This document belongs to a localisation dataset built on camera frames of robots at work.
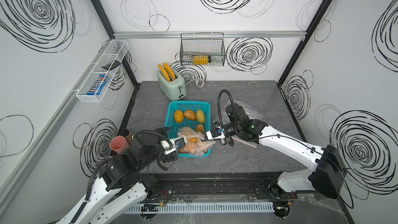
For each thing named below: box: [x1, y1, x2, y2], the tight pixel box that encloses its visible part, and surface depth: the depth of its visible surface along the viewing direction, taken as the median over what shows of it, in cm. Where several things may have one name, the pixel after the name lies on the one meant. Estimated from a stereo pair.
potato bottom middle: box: [183, 109, 197, 121], surface depth 98 cm
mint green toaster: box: [157, 67, 188, 101], surface depth 104 cm
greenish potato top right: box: [195, 109, 206, 124], surface depth 98 cm
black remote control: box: [102, 59, 122, 71], surface depth 82 cm
